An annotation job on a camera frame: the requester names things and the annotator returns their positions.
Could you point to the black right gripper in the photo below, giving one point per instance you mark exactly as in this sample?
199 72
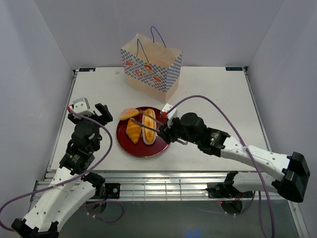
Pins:
166 131

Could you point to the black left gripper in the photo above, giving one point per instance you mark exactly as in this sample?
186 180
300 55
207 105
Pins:
106 116

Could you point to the metal serving tongs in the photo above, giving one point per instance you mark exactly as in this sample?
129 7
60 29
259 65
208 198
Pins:
150 113

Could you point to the pink sugared bread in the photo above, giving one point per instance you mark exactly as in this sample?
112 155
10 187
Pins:
129 113

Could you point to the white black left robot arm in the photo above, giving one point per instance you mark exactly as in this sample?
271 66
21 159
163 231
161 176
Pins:
74 182

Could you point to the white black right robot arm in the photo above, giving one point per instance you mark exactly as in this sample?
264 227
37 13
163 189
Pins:
286 175

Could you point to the striped croissant bread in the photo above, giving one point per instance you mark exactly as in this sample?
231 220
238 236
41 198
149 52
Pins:
133 131

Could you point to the long glazed baguette bread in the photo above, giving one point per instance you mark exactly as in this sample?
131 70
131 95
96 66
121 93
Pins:
149 136

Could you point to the checkered paper bag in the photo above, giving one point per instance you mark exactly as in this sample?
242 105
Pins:
151 67

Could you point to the red round plate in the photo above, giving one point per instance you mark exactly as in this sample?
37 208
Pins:
140 149

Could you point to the left blue table label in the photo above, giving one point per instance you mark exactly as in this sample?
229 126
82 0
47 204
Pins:
87 69

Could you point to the blue table label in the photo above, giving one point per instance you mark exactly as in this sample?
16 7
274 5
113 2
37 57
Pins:
87 69
234 69

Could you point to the right blue table label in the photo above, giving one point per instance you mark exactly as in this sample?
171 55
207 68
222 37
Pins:
234 69

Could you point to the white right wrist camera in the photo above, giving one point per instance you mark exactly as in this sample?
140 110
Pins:
169 112

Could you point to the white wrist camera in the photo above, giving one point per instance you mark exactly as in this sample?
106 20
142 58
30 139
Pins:
81 106
169 112

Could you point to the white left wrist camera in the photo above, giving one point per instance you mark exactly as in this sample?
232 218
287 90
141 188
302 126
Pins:
81 106

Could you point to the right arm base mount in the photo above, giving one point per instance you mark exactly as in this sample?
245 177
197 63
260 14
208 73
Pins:
221 190

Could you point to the aluminium frame rail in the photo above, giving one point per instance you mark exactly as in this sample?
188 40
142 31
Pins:
167 186

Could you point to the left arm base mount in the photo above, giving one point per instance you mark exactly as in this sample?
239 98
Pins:
108 191

